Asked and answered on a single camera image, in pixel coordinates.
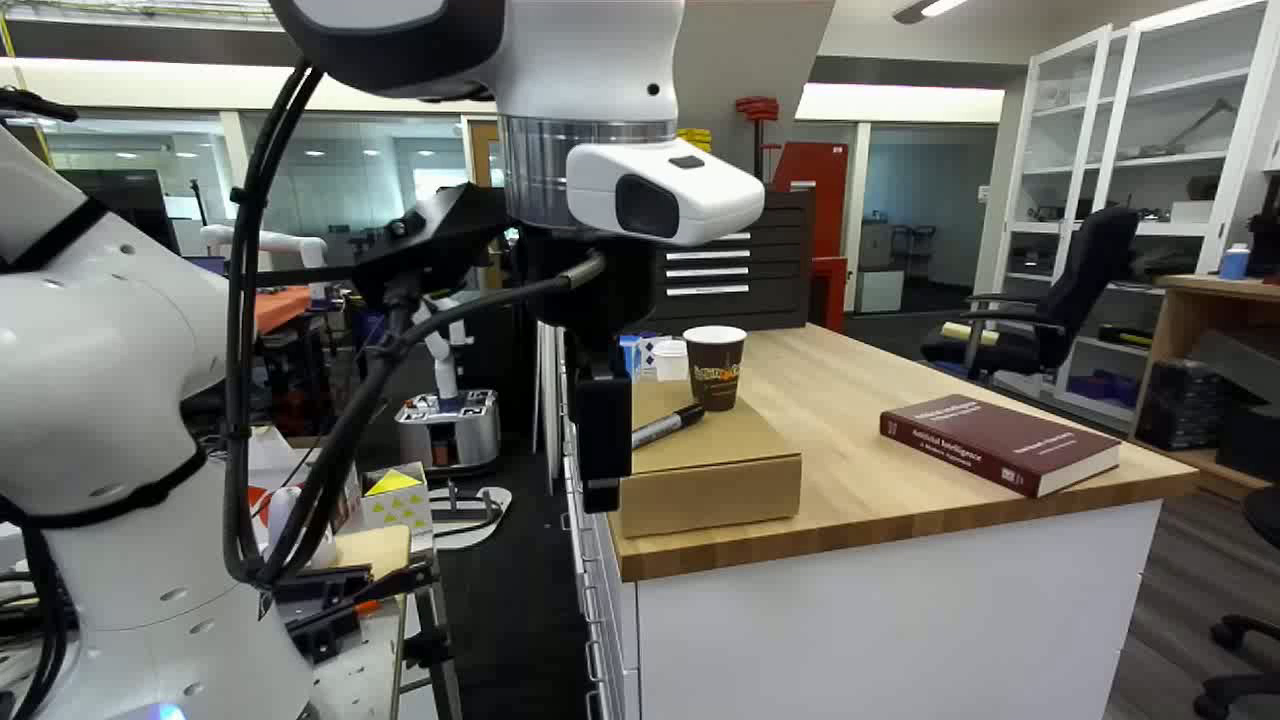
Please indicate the grey metal container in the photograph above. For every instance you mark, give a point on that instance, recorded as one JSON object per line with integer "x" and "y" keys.
{"x": 448, "y": 434}

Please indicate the white shelving cabinet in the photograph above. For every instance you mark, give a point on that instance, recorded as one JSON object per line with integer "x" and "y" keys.
{"x": 1155, "y": 112}

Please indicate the dark red hardcover book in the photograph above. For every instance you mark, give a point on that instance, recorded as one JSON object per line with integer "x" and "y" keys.
{"x": 1003, "y": 445}

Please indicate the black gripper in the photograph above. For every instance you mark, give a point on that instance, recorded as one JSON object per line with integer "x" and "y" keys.
{"x": 613, "y": 287}

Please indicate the white table base cabinet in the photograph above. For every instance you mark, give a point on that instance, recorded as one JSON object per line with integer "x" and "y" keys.
{"x": 900, "y": 591}

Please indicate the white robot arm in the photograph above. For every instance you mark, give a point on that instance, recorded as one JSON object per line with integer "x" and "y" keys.
{"x": 139, "y": 538}

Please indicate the black office chair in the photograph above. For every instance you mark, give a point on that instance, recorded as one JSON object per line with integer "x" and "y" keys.
{"x": 1034, "y": 335}

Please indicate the brown paper cup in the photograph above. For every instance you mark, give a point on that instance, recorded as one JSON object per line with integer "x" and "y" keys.
{"x": 715, "y": 366}

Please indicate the small white blue box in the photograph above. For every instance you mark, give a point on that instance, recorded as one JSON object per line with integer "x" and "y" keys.
{"x": 654, "y": 357}

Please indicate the grey black marker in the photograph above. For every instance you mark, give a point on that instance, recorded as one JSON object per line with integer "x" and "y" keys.
{"x": 667, "y": 427}

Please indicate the red tool cabinet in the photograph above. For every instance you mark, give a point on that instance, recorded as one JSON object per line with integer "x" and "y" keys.
{"x": 813, "y": 169}

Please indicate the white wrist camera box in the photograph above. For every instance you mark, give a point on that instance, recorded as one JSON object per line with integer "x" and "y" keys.
{"x": 671, "y": 193}

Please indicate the wooden side desk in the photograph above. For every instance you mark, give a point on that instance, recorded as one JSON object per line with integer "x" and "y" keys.
{"x": 1213, "y": 354}

